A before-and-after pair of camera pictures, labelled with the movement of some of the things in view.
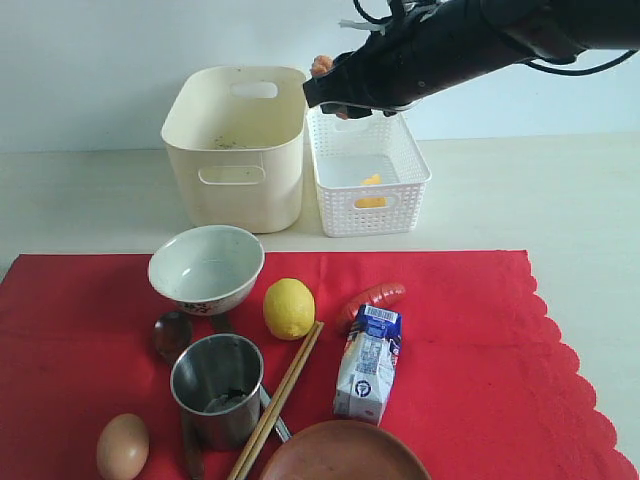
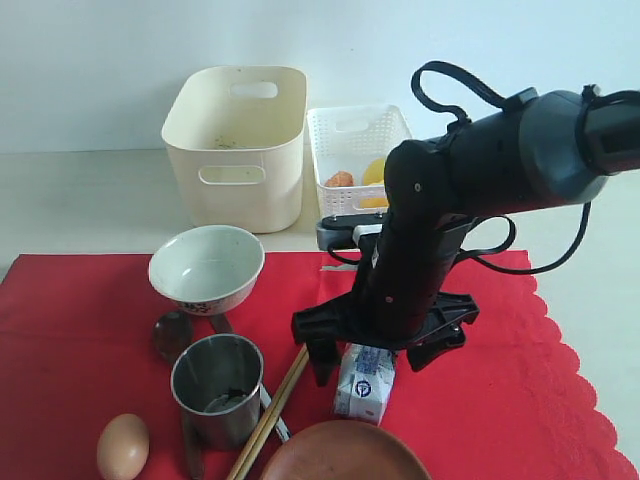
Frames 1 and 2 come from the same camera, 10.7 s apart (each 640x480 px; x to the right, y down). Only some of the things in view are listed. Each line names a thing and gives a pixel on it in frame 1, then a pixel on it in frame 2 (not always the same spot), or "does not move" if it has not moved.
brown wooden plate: [349, 450] does not move
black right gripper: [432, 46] → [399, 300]
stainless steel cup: [216, 384] does not move
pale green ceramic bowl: [207, 270] does not move
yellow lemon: [289, 309] → [374, 172]
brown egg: [123, 448] does not move
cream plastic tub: [239, 133] does not move
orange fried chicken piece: [321, 64] → [341, 178]
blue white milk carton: [368, 364] does not move
